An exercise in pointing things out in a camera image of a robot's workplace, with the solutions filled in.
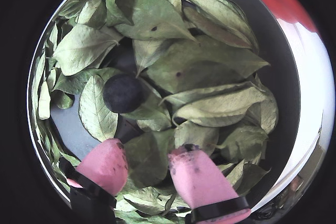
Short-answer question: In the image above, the pink-tipped gripper finger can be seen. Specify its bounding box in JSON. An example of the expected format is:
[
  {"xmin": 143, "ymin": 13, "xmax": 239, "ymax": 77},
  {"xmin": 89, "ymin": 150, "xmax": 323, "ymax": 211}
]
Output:
[
  {"xmin": 167, "ymin": 144, "xmax": 252, "ymax": 224},
  {"xmin": 66, "ymin": 137, "xmax": 130, "ymax": 224}
]

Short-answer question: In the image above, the dark blueberry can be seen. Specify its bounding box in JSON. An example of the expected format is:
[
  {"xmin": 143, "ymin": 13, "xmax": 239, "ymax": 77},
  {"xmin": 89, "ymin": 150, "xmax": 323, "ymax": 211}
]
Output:
[{"xmin": 102, "ymin": 73, "xmax": 144, "ymax": 114}]

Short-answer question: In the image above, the dark grey round bowl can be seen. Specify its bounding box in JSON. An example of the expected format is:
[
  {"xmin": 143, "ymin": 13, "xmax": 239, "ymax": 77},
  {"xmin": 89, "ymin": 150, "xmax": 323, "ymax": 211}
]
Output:
[{"xmin": 26, "ymin": 0, "xmax": 336, "ymax": 224}]

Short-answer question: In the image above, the green leaf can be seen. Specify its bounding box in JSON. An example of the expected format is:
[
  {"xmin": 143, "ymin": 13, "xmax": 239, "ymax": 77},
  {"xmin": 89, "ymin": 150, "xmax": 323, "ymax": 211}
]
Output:
[
  {"xmin": 172, "ymin": 86, "xmax": 269, "ymax": 128},
  {"xmin": 123, "ymin": 129, "xmax": 176, "ymax": 188},
  {"xmin": 52, "ymin": 23, "xmax": 124, "ymax": 77},
  {"xmin": 217, "ymin": 124, "xmax": 269, "ymax": 164},
  {"xmin": 173, "ymin": 120, "xmax": 220, "ymax": 156},
  {"xmin": 114, "ymin": 0, "xmax": 198, "ymax": 41},
  {"xmin": 78, "ymin": 74, "xmax": 119, "ymax": 143},
  {"xmin": 182, "ymin": 0, "xmax": 259, "ymax": 52},
  {"xmin": 145, "ymin": 35, "xmax": 271, "ymax": 95},
  {"xmin": 132, "ymin": 38, "xmax": 172, "ymax": 77}
]

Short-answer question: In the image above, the red collapsible silicone cup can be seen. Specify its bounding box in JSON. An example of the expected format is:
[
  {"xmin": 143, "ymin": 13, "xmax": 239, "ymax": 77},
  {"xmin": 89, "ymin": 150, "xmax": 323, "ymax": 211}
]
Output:
[{"xmin": 225, "ymin": 0, "xmax": 320, "ymax": 34}]

